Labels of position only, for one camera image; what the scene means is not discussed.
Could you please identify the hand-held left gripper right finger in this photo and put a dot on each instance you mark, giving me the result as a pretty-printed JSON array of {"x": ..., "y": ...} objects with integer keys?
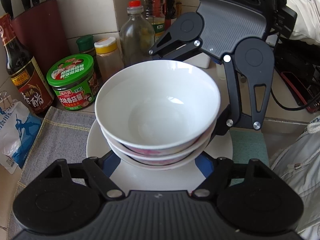
[{"x": 203, "y": 163}]

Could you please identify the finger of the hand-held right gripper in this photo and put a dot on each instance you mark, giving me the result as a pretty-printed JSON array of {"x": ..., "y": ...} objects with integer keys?
[
  {"x": 233, "y": 100},
  {"x": 172, "y": 48}
]

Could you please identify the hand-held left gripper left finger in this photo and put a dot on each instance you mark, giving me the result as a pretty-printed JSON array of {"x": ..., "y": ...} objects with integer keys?
[{"x": 111, "y": 163}]

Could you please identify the white bowl with pink flowers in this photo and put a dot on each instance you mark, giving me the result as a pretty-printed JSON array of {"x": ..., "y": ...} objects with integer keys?
[
  {"x": 157, "y": 105},
  {"x": 162, "y": 158},
  {"x": 160, "y": 167}
]

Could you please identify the white plate with brown stain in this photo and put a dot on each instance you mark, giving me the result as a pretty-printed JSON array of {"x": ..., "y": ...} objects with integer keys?
[{"x": 150, "y": 180}]

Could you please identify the person's right forearm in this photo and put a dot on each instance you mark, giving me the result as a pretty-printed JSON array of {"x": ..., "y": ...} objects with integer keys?
[{"x": 306, "y": 17}]

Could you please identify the white plastic container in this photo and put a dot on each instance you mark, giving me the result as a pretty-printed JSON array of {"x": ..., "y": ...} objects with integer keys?
[{"x": 203, "y": 62}]

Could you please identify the red-capped glass bottle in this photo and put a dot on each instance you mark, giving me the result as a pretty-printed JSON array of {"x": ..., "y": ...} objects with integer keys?
[{"x": 136, "y": 37}]

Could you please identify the clear oil bottle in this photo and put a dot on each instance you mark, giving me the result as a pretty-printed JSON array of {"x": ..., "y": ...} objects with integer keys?
[{"x": 155, "y": 7}]

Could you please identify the dark soy sauce bottle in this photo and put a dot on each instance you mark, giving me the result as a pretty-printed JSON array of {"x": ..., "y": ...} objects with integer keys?
[{"x": 170, "y": 2}]

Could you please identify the grey and teal towel mat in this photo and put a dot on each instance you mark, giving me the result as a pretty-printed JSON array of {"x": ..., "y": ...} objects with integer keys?
[{"x": 57, "y": 135}]

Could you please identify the yellow-lidded spice jar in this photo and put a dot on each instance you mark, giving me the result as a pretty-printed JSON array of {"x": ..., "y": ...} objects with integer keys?
[{"x": 108, "y": 60}]

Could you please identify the green-lidded spice jar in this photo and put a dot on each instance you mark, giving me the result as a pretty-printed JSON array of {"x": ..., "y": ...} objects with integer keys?
[{"x": 85, "y": 45}]

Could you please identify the green-lidded sauce jar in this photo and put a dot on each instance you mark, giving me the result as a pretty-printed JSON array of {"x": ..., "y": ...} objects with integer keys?
[{"x": 71, "y": 85}]

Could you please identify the person's white jacket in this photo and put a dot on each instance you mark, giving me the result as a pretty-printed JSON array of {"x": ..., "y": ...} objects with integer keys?
[{"x": 297, "y": 170}]

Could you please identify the white and blue salt bag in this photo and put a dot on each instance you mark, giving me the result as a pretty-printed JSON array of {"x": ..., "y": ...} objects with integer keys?
[{"x": 17, "y": 135}]

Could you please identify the metal binder clip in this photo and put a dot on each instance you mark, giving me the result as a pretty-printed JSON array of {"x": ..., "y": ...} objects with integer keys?
[{"x": 4, "y": 100}]

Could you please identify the dark vinegar bottle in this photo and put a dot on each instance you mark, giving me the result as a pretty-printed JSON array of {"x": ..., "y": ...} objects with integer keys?
[{"x": 22, "y": 75}]

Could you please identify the dark red knife block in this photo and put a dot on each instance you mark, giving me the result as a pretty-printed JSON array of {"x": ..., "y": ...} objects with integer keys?
[{"x": 42, "y": 35}]

